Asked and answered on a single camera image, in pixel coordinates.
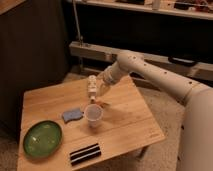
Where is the blue sponge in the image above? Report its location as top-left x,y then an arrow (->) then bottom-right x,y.
62,108 -> 83,123

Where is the green glass plate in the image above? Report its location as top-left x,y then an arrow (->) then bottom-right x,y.
23,120 -> 62,159

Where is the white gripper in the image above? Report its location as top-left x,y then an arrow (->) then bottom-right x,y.
96,67 -> 115,99

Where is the orange pepper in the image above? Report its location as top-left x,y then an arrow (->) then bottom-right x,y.
96,101 -> 110,108

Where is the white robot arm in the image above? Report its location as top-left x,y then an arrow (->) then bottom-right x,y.
99,50 -> 213,171

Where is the white ceramic cup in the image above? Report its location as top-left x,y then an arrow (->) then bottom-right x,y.
84,104 -> 103,128

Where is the wooden shelf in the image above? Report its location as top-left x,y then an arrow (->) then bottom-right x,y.
75,0 -> 213,21

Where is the wooden side table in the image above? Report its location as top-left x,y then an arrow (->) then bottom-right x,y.
17,73 -> 166,171

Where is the grey metal beam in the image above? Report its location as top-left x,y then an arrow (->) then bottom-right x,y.
69,41 -> 213,81

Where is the vertical metal pole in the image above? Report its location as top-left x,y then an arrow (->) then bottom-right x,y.
72,0 -> 83,46

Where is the black handle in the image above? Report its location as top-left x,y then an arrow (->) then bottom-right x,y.
168,57 -> 198,67

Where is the black white striped block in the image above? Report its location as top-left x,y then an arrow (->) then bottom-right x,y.
70,143 -> 101,166

